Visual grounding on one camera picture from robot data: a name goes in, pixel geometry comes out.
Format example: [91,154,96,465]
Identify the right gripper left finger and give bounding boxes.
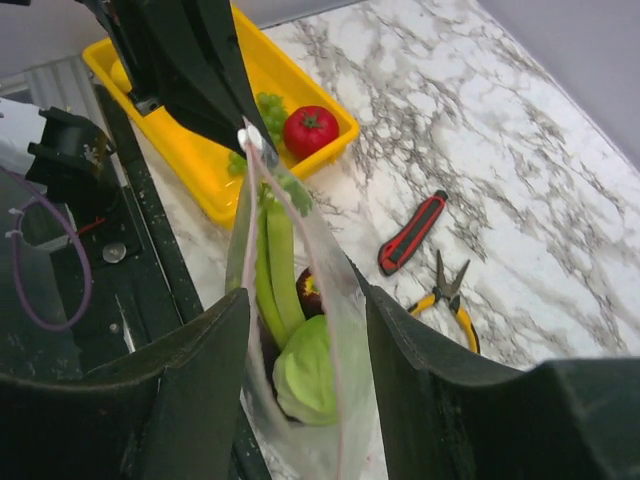
[1,288,249,479]

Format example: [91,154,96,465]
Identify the yellow toy lemon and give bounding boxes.
[110,59,132,94]

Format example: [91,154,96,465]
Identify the green toy cabbage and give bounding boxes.
[272,315,338,426]

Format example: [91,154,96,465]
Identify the dark toy onion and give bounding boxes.
[296,267,324,320]

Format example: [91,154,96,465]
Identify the black base frame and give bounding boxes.
[1,88,269,479]

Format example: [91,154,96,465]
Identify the yellow plastic tray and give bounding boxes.
[82,6,359,229]

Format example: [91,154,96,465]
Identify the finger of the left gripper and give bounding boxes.
[102,1,268,152]

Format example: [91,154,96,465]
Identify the yellow handled pliers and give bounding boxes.
[407,250,481,355]

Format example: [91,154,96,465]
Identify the red black utility knife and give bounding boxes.
[377,190,448,276]

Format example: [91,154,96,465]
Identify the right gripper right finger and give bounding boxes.
[363,284,639,479]

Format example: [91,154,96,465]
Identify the green toy celery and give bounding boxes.
[255,181,306,350]

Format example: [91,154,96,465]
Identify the red toy tomato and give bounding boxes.
[282,106,339,161]

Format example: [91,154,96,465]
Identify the green toy grapes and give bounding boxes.
[227,92,289,177]

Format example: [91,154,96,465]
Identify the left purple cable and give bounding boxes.
[0,164,95,332]

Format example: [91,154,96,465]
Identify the clear zip top bag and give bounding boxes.
[226,123,375,479]

